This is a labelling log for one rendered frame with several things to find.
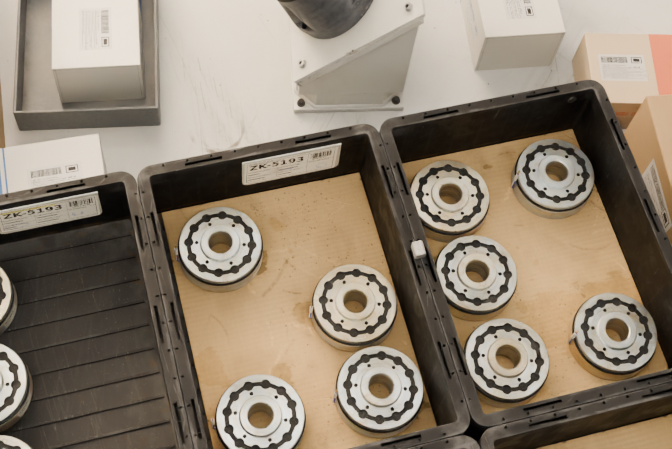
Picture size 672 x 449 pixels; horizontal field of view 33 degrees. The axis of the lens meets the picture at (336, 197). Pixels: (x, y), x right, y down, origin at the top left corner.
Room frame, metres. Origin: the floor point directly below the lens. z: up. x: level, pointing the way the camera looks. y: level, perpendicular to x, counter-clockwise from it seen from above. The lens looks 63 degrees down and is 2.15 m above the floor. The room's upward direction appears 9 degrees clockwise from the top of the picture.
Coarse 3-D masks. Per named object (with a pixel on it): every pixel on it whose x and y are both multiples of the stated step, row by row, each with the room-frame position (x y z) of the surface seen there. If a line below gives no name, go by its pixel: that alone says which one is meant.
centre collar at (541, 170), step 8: (544, 160) 0.74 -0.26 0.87; (552, 160) 0.75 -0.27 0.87; (560, 160) 0.75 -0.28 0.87; (568, 160) 0.75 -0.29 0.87; (544, 168) 0.73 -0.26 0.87; (568, 168) 0.74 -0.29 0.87; (544, 176) 0.72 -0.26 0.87; (568, 176) 0.73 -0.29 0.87; (544, 184) 0.71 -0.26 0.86; (552, 184) 0.71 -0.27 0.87; (560, 184) 0.71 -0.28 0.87; (568, 184) 0.71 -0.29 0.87
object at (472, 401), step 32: (512, 96) 0.79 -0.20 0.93; (544, 96) 0.80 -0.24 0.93; (384, 128) 0.72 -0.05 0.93; (608, 128) 0.77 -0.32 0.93; (640, 192) 0.68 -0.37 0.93; (416, 224) 0.59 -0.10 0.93; (448, 320) 0.48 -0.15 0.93; (608, 384) 0.43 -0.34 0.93; (640, 384) 0.44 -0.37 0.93; (480, 416) 0.37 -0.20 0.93; (512, 416) 0.38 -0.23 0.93
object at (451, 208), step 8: (440, 184) 0.69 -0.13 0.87; (448, 184) 0.69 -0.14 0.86; (456, 184) 0.69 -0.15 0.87; (464, 184) 0.69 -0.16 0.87; (432, 192) 0.67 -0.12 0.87; (464, 192) 0.68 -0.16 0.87; (432, 200) 0.66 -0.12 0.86; (440, 200) 0.66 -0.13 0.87; (464, 200) 0.67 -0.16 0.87; (440, 208) 0.65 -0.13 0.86; (448, 208) 0.65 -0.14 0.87; (456, 208) 0.65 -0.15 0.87
